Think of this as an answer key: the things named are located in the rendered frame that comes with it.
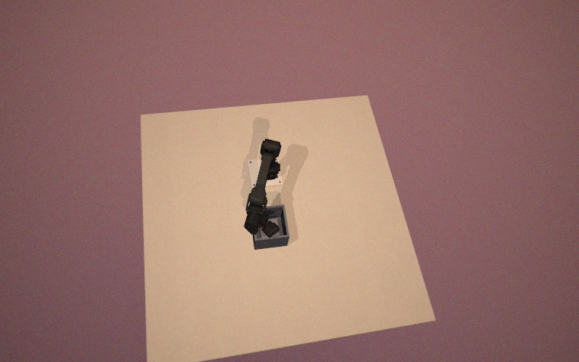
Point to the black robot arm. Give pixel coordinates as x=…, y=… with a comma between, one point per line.
x=269, y=169

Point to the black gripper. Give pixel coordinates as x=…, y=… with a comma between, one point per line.
x=269, y=228

